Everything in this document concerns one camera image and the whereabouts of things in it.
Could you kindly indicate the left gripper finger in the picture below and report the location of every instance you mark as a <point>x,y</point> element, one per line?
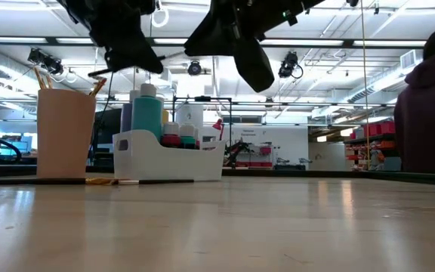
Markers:
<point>127,60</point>
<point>147,53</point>

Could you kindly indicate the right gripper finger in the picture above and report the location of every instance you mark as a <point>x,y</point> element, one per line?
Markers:
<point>255,68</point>
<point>210,39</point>

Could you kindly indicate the large lavender paint bottle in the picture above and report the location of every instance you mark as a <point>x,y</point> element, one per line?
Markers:
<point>127,117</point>

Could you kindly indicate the large turquoise paint bottle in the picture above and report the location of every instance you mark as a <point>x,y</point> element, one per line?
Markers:
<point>147,117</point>

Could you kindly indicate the large yellow paint bottle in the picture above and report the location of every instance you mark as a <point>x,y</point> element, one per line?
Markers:
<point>165,117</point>

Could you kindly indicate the small red paint bottle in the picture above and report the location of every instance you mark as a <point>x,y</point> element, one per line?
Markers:
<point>171,140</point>

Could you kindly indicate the small dark teal paint bottle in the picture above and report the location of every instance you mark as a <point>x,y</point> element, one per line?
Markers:
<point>188,141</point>

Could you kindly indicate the white plastic caddy bin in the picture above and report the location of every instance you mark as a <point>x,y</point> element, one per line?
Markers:
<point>164,162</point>

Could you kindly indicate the black paintbrush silver ferrule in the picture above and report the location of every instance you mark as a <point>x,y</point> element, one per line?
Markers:
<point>157,181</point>

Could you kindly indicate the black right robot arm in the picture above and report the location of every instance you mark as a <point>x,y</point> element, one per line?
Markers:
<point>352,2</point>

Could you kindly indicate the black background robot arm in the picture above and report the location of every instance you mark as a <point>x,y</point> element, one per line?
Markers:
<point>238,147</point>

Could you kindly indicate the black overhead light bar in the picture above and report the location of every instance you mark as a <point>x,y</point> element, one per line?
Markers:
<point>315,42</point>

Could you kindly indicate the red desk lamp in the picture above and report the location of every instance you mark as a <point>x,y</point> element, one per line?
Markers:
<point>217,124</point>

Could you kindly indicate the black monitor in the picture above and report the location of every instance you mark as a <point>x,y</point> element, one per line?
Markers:
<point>108,128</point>

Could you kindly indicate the red bin shelf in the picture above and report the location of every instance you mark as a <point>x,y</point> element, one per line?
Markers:
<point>376,130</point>

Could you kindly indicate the long black orange-bristle paintbrush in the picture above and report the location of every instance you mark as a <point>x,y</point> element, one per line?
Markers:
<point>32,181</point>

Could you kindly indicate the person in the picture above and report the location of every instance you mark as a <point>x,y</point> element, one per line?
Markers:
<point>429,113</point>

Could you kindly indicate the black ceiling camera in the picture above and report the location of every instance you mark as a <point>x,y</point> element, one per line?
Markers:
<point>53,65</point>
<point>194,68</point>
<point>288,64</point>

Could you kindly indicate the black metal frame stand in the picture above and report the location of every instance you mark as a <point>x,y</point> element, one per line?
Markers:
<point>202,98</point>

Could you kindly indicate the white wall-mounted machine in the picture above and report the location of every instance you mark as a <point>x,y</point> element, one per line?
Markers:
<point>193,113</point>

